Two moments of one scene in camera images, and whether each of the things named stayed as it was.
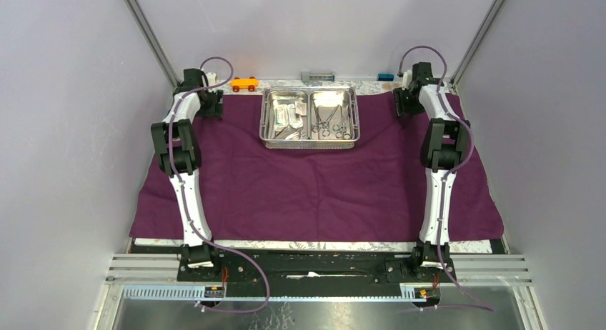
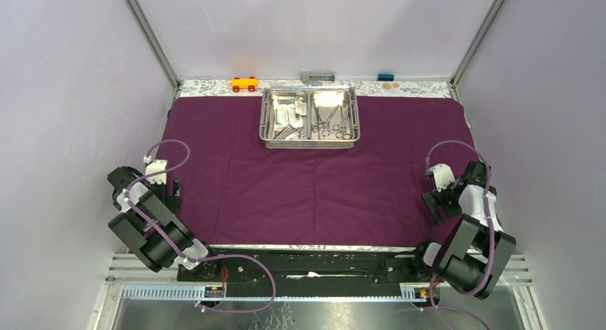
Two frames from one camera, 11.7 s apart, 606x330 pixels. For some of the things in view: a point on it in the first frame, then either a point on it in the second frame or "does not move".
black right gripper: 402,108 -> 434,200
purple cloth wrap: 245,191 does not move
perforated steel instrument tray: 309,118 does not move
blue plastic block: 385,76 does not move
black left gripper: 213,109 -> 171,200
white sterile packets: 289,114 does not move
